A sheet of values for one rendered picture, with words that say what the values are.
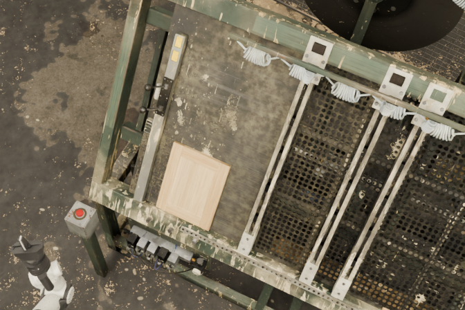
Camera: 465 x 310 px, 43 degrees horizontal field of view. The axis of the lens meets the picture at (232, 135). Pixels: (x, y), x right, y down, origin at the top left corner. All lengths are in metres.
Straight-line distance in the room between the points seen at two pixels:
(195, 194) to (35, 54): 2.38
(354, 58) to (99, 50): 2.85
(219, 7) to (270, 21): 0.23
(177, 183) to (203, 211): 0.20
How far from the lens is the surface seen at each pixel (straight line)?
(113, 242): 3.94
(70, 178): 4.36
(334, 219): 2.85
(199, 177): 3.02
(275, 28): 2.56
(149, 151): 3.05
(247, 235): 3.01
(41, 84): 4.84
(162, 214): 3.17
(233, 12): 2.60
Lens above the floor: 3.81
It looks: 59 degrees down
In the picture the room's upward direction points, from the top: 7 degrees clockwise
